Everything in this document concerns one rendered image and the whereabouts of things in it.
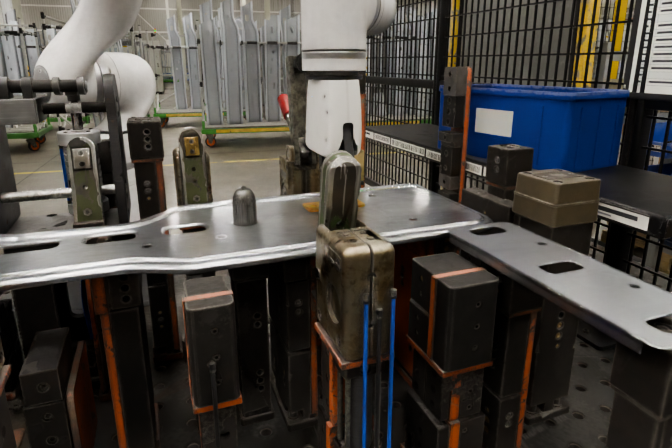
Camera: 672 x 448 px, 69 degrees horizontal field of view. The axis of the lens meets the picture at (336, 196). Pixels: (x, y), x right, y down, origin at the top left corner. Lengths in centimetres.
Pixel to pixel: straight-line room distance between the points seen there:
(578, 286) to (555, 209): 17
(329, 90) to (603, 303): 37
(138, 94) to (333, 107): 60
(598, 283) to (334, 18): 41
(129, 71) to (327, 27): 59
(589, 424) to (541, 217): 33
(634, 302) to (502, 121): 50
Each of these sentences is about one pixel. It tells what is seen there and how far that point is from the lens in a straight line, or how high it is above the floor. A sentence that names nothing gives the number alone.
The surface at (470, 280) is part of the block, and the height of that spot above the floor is 98.
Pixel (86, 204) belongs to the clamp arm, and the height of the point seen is 101.
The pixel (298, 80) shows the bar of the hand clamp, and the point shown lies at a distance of 81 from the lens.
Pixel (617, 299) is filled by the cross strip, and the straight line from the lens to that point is 51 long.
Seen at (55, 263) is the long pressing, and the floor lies 100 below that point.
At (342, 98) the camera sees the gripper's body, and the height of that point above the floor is 116.
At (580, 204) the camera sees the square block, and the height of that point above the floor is 103.
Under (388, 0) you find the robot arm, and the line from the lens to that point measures 70.
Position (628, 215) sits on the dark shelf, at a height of 102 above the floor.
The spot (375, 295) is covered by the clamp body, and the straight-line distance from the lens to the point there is 46.
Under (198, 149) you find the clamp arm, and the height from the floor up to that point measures 108.
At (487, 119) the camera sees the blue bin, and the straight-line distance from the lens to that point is 95.
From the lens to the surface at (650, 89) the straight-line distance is 97.
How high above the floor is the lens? 121
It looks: 15 degrees down
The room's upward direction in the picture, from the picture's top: straight up
